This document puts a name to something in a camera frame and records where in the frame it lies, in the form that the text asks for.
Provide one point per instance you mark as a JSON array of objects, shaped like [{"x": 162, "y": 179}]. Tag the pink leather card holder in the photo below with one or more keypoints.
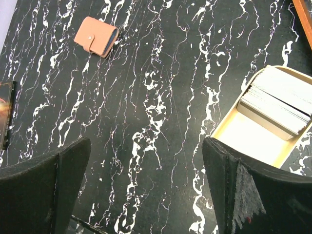
[{"x": 96, "y": 37}]

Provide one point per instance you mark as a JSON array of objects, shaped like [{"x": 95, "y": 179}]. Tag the orange wooden shelf rack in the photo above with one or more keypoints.
[{"x": 305, "y": 19}]

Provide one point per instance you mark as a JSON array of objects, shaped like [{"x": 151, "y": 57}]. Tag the white card stack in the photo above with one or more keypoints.
[{"x": 279, "y": 100}]

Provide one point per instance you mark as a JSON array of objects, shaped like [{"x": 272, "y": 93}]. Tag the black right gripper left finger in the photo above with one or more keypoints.
[{"x": 37, "y": 196}]

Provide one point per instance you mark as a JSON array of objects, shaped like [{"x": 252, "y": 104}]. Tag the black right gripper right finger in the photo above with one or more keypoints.
[{"x": 252, "y": 197}]

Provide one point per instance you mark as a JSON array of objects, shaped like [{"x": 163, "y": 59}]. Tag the beige card tray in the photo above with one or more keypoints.
[{"x": 246, "y": 136}]

